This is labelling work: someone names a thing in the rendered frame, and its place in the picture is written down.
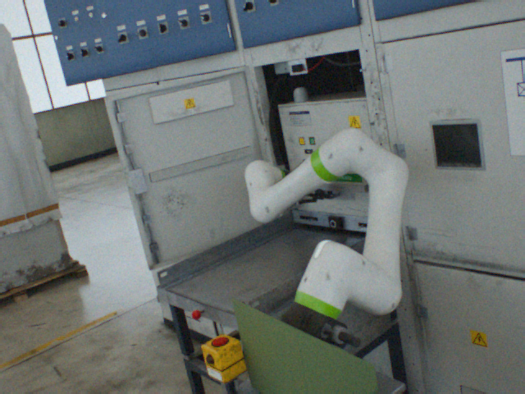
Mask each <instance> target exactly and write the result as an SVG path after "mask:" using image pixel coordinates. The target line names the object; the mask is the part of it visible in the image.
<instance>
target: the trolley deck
mask: <svg viewBox="0 0 525 394"><path fill-rule="evenodd" d="M322 241H334V242H338V243H341V244H344V245H347V247H349V245H352V244H354V243H356V242H358V241H360V240H355V239H350V238H344V237H338V236H332V235H327V234H321V233H315V232H308V231H297V230H292V231H288V232H286V233H285V234H283V236H280V237H277V238H275V239H273V240H271V241H268V242H266V243H264V244H262V245H261V246H259V247H256V248H254V249H252V250H250V251H248V252H245V253H243V254H240V256H238V257H235V258H233V259H231V260H229V261H227V262H225V263H221V264H219V265H217V266H216V267H215V268H212V269H210V270H208V271H207V272H205V273H200V274H199V275H197V276H195V277H193V278H191V279H189V280H188V281H185V282H182V283H180V284H178V285H176V286H174V287H172V288H169V290H166V291H164V289H162V288H161V285H158V286H157V292H158V295H159V296H160V299H161V301H162V302H165V303H168V304H169V305H174V306H176V307H178V308H181V309H185V310H188V312H190V313H193V312H194V311H195V310H196V309H198V310H199V311H202V309H204V311H205V313H202V314H201V317H205V318H208V319H210V320H212V321H213V322H216V323H219V324H221V325H224V326H227V327H229V328H233V329H236V330H238V331H239V328H238V323H237V319H236V316H235V312H234V308H233V304H232V300H231V297H232V298H234V300H238V301H240V302H242V301H243V302H244V303H245V304H246V305H249V301H250V300H252V299H253V298H254V297H255V296H259V295H261V294H262V293H264V292H265V291H269V290H271V289H272V288H274V286H276V285H279V284H281V283H282V282H285V281H286V280H288V279H291V278H292V277H294V276H295V275H296V274H298V273H301V272H303V271H305V270H306V268H307V266H308V263H309V260H311V258H312V256H313V253H314V251H315V249H316V247H317V244H318V243H319V242H322ZM293 303H294V300H292V301H291V302H288V303H286V304H285V305H282V306H281V307H280V308H277V309H276V310H275V311H273V312H271V313H270V314H269V315H271V316H272V317H274V318H277V319H281V315H283V314H284V313H286V312H287V311H288V308H290V307H291V305H292V304H293Z"/></svg>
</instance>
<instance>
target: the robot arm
mask: <svg viewBox="0 0 525 394"><path fill-rule="evenodd" d="M350 171H352V172H356V174H358V175H359V176H361V177H362V178H364V179H365V180H366V181H367V183H368V185H369V208H368V220H367V235H366V241H365V247H363V255H361V254H359V253H358V252H356V251H354V250H352V249H350V248H349V247H347V245H344V244H341V243H338V242H334V241H322V242H319V243H318V244H317V247H316V249H315V251H314V253H313V256H312V258H311V260H309V263H308V266H307V268H306V271H305V273H304V275H303V278H302V281H301V283H300V285H299V286H298V289H297V291H296V295H295V298H294V303H293V304H292V305H291V307H290V308H288V311H287V312H286V313H284V314H283V315H281V319H280V320H281V321H282V322H283V323H286V324H288V325H290V326H292V327H294V328H295V327H297V328H298V329H299V330H302V331H304V332H305V333H307V334H308V335H310V336H314V337H316V338H318V339H320V340H322V341H325V342H328V343H330V344H333V345H336V346H337V347H339V348H340V349H342V350H343V349H344V348H345V344H347V343H349V344H350V345H352V346H356V348H357V346H360V344H361V340H360V339H359V338H357V337H353V336H351V334H349V333H348V331H347V329H348V327H347V325H346V324H343V323H341V322H340V321H338V320H337V318H338V317H339V315H340V314H341V312H342V309H343V308H344V307H345V304H346V302H347V303H349V304H351V305H353V306H356V307H358V308H360V309H362V310H364V311H366V312H367V314H371V315H376V316H382V315H386V314H388V313H389V312H391V311H393V310H394V309H395V308H396V307H397V306H398V304H399V301H400V298H401V295H402V285H400V283H401V275H400V274H399V268H400V228H401V218H402V210H403V203H404V194H405V190H406V186H407V182H408V178H409V170H408V167H407V165H406V163H405V161H404V160H403V159H402V158H400V157H398V156H396V155H394V154H392V153H390V151H389V150H386V149H384V148H382V147H381V146H380V145H379V144H377V143H375V141H374V140H372V139H371V138H370V137H369V136H368V135H366V134H365V133H363V131H361V130H360V129H358V128H355V127H347V128H344V129H341V130H339V131H337V133H336V134H335V135H333V136H332V137H331V138H329V139H328V140H327V141H325V142H324V144H323V145H322V146H319V147H318V148H317V149H316V150H314V151H313V152H312V154H311V155H310V156H308V157H307V158H306V159H305V160H304V161H302V162H301V164H300V165H299V166H297V167H296V168H295V169H294V170H293V171H292V172H289V171H286V170H283V169H280V168H277V167H273V166H272V165H271V164H270V163H269V162H266V161H264V160H255V161H252V162H251V163H250V164H249V165H248V167H247V168H246V169H245V171H244V179H245V182H246V186H247V187H248V190H249V203H250V212H251V215H252V217H253V218H254V219H255V220H257V221H259V222H272V221H273V220H275V219H276V218H277V217H279V216H280V215H281V213H282V212H284V211H285V210H286V209H287V208H289V207H291V206H292V205H293V204H294V203H296V204H297V205H301V204H302V203H312V202H317V199H322V200H324V199H330V196H331V195H328V194H326V193H325V191H324V190H322V189H319V188H322V187H323V186H327V185H329V183H332V182H333V181H334V180H336V179H338V178H340V177H343V176H344V175H346V174H348V172H350ZM314 191H315V194H314V193H312V192H314ZM305 196H308V197H312V199H302V198H303V197H305Z"/></svg>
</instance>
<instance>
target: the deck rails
mask: <svg viewBox="0 0 525 394"><path fill-rule="evenodd" d="M292 230H294V229H291V228H288V224H287V220H286V215H284V216H281V217H279V218H276V219H275V220H273V221H272V222H266V223H264V224H262V225H261V226H260V227H255V228H254V229H252V230H250V231H246V232H244V233H242V234H240V236H236V237H234V238H232V239H229V240H228V241H224V242H222V243H220V244H218V245H217V246H214V247H212V248H210V249H208V250H204V251H202V252H200V253H198V254H195V255H192V257H190V258H188V259H185V260H182V261H180V262H178V263H175V264H173V265H171V266H168V267H167V268H165V269H163V270H161V271H158V272H157V277H158V281H159V285H161V288H162V289H164V291H166V290H169V288H172V287H174V286H176V285H178V284H180V283H182V282H185V281H188V280H189V279H191V278H193V277H195V276H197V275H199V274H200V273H205V272H207V271H208V270H210V269H212V268H215V267H216V266H217V265H219V264H221V263H225V262H227V261H229V260H231V259H233V258H235V257H238V256H240V254H243V253H245V252H248V251H250V250H252V249H254V248H256V247H259V246H261V245H262V244H264V243H266V242H268V241H271V240H273V239H275V238H277V237H280V236H283V234H285V233H286V232H288V231H292ZM365 241H366V238H363V239H362V240H360V241H358V242H356V243H354V244H352V245H349V248H350V249H352V250H354V251H356V252H358V253H359V254H361V255H363V247H365ZM305 271H306V270H305ZM305 271H303V272H301V273H298V274H296V275H295V276H294V277H292V278H291V279H288V280H286V281H285V282H282V283H281V284H279V285H276V286H274V288H272V289H271V290H269V291H265V292H264V293H262V294H261V295H258V296H255V297H254V298H253V299H252V300H250V301H249V306H252V303H254V302H256V301H259V305H255V306H254V308H255V309H258V310H259V311H261V312H263V313H265V314H270V313H271V312H273V311H275V310H276V309H277V308H280V307H281V306H282V305H285V304H286V303H288V302H291V301H292V300H294V298H295V295H296V291H297V289H298V286H299V285H300V283H301V281H302V278H303V275H304V273H305ZM165 272H167V275H165V276H163V277H161V274H162V273H165ZM252 307H253V306H252Z"/></svg>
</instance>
